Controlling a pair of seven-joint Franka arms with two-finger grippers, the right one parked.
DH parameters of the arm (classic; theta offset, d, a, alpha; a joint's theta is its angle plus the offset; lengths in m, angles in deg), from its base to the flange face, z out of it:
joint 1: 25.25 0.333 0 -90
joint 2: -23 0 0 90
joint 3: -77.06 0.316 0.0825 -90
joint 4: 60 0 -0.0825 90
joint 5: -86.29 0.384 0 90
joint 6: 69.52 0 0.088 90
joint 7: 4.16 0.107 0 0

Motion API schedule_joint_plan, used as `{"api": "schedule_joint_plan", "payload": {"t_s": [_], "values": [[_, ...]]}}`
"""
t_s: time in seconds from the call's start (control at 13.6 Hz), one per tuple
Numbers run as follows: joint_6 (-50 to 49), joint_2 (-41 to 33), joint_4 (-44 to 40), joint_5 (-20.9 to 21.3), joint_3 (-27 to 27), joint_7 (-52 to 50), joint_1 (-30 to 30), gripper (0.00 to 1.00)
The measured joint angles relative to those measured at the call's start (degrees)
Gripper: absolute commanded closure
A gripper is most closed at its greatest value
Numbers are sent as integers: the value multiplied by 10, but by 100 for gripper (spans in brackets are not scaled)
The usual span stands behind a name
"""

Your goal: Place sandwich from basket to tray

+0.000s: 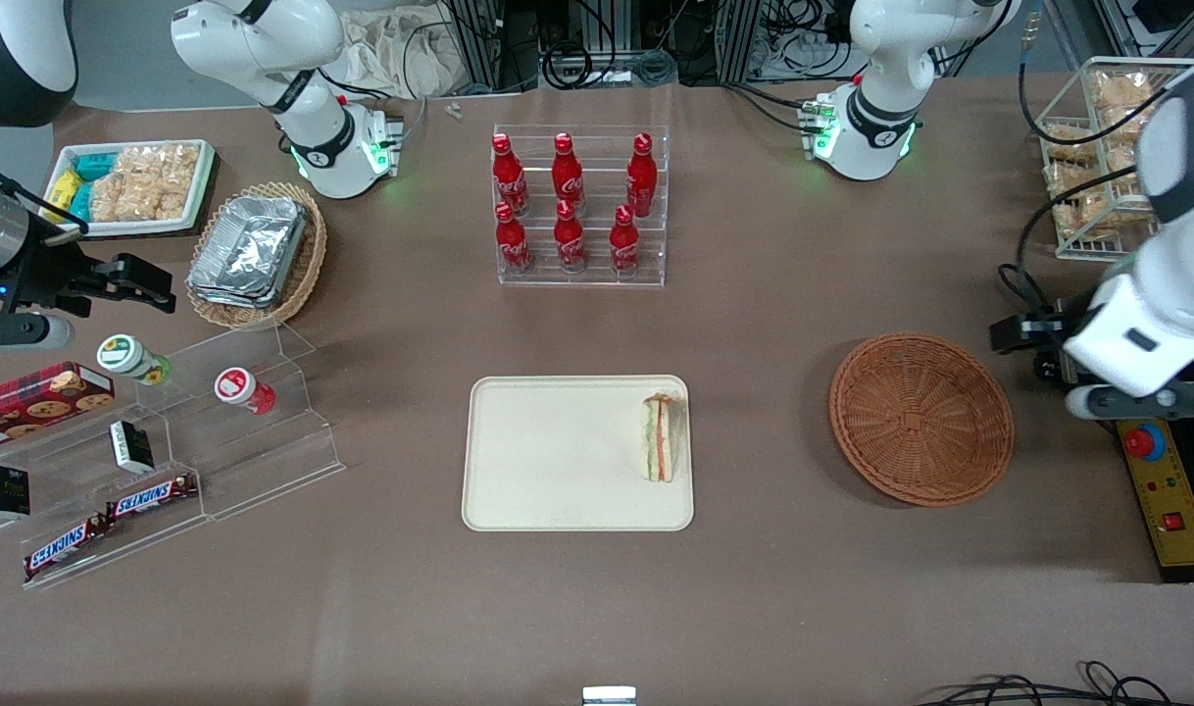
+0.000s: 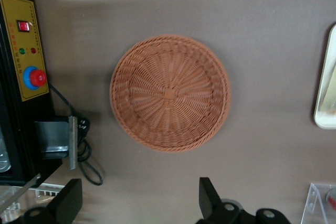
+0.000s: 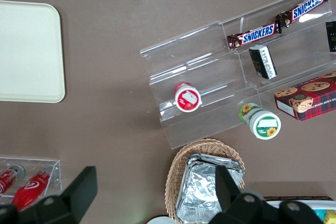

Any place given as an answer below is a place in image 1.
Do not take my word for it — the clear acrylic stepped shelf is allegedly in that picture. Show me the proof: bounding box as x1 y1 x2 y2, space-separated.
0 322 346 591

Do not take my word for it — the cream plastic tray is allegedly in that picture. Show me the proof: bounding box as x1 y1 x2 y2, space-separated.
462 376 694 531

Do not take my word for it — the aluminium foil container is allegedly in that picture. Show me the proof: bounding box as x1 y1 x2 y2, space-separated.
187 195 310 300
190 279 276 311

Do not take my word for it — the light oval wicker basket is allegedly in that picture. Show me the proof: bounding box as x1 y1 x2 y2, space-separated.
185 181 328 330

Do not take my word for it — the triangle sandwich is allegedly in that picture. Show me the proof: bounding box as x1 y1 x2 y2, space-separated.
642 393 685 483

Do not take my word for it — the brown round wicker basket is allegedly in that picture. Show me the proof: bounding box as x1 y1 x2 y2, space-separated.
829 333 1015 508

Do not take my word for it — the black cable bundle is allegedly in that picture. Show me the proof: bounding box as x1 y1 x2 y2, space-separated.
916 662 1194 706

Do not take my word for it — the brown Snickers bar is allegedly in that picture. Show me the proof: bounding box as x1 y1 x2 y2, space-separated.
105 475 199 521
23 517 110 580

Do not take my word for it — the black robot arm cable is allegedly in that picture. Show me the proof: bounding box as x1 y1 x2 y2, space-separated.
997 162 1162 317

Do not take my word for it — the clear rice cracker bag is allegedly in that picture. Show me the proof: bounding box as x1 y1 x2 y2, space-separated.
117 145 201 189
1043 120 1098 166
1048 162 1152 239
89 176 191 223
1090 71 1162 121

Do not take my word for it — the white wire rack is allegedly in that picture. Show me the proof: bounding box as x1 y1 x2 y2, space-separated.
1036 57 1194 262

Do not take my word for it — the yellow control panel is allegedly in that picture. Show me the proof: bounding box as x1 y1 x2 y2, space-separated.
1117 417 1194 570

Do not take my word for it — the white rectangular snack tray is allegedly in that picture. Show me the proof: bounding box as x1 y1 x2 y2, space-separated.
41 139 216 238

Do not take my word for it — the red lid cup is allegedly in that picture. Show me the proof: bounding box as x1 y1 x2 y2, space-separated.
214 367 277 416

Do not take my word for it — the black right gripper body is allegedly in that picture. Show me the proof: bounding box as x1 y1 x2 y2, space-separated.
9 250 155 315

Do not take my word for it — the red plaid cookie box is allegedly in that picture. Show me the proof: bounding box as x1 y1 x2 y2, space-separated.
0 361 116 455

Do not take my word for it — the aluminium frame post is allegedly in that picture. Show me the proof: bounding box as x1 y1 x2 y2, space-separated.
720 0 763 84
460 0 505 91

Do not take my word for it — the clear acrylic bottle rack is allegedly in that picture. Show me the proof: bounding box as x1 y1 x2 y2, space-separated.
492 125 671 288

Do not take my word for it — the red cola bottle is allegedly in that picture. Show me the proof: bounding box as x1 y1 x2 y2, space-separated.
552 132 585 212
610 204 641 277
626 132 659 219
553 200 589 273
491 133 531 217
494 202 534 275

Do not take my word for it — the green sunflower lid cup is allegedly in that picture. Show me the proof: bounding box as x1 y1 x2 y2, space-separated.
96 334 173 385

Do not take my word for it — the crumpled white cloth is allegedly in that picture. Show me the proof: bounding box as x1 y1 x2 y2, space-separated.
337 8 466 99

